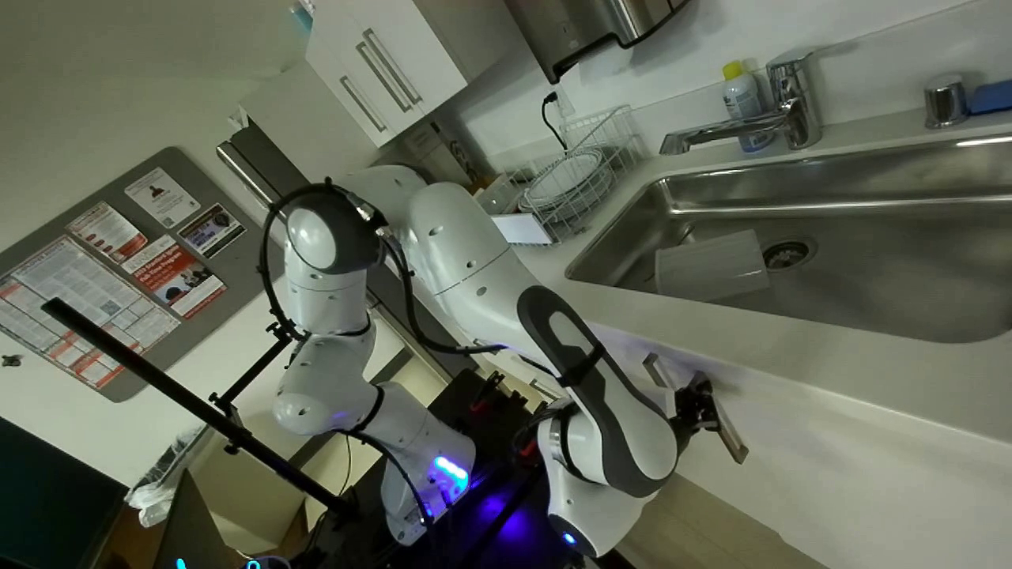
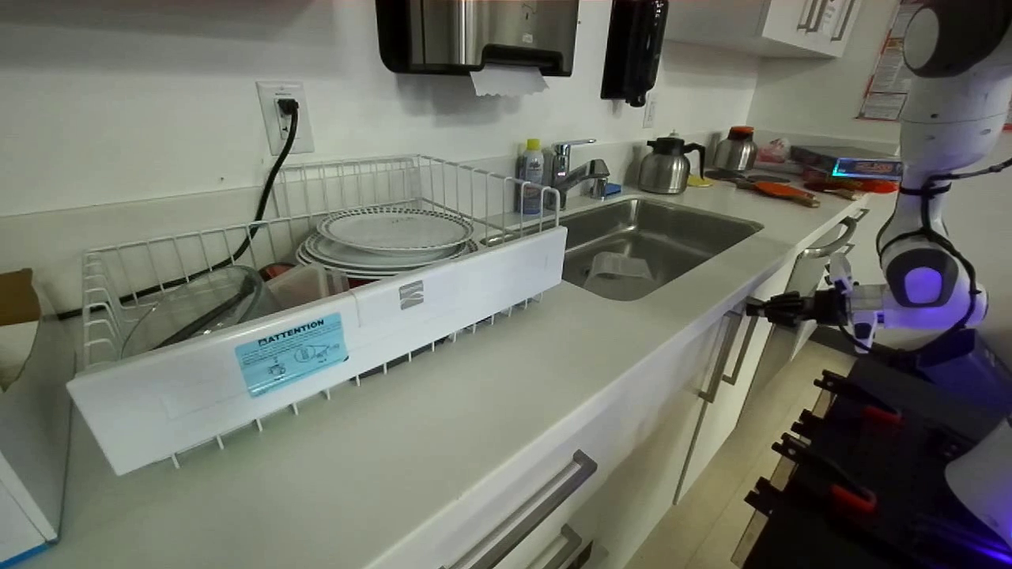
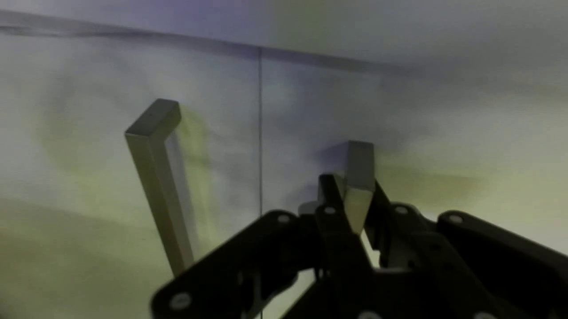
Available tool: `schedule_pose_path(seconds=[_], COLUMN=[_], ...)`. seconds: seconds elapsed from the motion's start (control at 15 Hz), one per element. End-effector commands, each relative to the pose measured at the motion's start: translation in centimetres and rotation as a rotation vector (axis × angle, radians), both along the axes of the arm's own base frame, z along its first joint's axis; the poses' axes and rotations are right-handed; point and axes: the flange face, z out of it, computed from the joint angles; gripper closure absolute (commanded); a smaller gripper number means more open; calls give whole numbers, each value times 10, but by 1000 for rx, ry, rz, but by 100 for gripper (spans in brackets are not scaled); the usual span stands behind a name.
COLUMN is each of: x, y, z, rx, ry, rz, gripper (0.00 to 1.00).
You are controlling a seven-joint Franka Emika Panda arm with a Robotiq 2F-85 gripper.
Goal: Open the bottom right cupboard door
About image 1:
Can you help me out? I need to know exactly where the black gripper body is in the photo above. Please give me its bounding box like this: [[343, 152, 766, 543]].
[[669, 381, 718, 449]]

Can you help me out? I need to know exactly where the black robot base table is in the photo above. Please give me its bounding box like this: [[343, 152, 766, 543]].
[[312, 366, 596, 569]]

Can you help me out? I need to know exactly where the white sheet in sink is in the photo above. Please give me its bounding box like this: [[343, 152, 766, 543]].
[[652, 227, 771, 302]]

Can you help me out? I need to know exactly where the stainless steel sink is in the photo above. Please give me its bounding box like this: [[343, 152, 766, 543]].
[[563, 128, 1012, 349]]

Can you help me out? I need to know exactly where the black clamp red grip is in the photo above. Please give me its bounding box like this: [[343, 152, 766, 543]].
[[460, 366, 533, 428]]

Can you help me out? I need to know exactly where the chrome sink faucet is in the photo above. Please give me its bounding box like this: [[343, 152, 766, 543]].
[[657, 55, 828, 157]]

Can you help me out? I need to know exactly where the soap bottle with yellow cap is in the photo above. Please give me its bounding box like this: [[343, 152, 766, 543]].
[[718, 56, 769, 122]]

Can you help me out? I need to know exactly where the small metal cup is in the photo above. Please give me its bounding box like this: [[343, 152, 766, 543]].
[[923, 72, 973, 134]]

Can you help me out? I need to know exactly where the steel paper towel dispenser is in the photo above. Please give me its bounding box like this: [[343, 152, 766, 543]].
[[504, 0, 692, 84]]

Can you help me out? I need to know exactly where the blue sponge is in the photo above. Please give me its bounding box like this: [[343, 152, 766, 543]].
[[965, 76, 1012, 120]]

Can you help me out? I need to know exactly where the brown cardboard box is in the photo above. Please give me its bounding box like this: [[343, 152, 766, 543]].
[[192, 415, 330, 555]]

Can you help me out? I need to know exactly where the dark small poster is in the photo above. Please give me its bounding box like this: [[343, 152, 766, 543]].
[[172, 200, 248, 263]]

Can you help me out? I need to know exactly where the grey notice board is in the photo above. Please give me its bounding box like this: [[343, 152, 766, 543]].
[[0, 143, 272, 403]]

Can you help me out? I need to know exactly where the black stand pole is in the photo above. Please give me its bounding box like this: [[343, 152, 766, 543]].
[[42, 298, 358, 518]]

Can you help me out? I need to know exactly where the red and white poster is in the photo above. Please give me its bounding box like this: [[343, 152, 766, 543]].
[[118, 232, 232, 323]]

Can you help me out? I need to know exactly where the stack of white papers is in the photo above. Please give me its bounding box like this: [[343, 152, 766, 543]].
[[122, 421, 215, 527]]

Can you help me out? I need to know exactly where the white poster black figure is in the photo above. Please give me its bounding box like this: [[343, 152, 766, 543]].
[[124, 163, 203, 232]]

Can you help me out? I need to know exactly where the small white red poster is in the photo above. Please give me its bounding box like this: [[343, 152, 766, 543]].
[[44, 329, 129, 393]]

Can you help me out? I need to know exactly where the white text poster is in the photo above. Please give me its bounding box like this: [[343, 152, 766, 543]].
[[65, 200, 153, 264]]

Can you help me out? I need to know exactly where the large white red poster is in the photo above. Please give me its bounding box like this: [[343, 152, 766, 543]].
[[0, 234, 184, 357]]

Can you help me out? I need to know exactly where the dark monitor screen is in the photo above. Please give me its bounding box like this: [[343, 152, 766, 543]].
[[0, 415, 127, 569]]

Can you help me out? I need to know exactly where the white wire dish rack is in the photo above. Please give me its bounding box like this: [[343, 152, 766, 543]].
[[516, 102, 645, 243]]

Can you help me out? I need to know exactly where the black power cord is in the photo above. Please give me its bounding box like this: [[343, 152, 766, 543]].
[[538, 89, 574, 152]]

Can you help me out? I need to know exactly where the black stand side bracket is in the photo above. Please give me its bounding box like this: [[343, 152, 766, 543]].
[[205, 318, 303, 421]]

